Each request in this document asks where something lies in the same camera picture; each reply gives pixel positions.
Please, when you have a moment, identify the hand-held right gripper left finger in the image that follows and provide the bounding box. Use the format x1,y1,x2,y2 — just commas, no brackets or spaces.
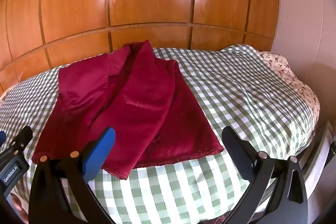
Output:
28,127,116,224

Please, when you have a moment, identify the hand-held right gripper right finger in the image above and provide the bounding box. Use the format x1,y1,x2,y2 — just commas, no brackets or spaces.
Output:
222,126,308,224

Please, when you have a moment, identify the dark red velvet garment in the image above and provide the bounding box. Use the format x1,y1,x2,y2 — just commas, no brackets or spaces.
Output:
31,40,225,180

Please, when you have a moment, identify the person's left hand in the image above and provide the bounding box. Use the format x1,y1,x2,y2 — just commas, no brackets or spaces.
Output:
10,194,29,223

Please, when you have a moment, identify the green checked blanket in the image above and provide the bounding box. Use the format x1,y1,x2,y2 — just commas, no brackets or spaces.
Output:
0,45,315,224

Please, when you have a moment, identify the floral bed sheet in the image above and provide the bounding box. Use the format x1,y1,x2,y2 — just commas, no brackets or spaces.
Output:
259,51,321,135

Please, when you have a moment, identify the grey bed frame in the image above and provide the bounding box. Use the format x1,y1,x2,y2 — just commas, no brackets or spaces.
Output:
259,120,336,214

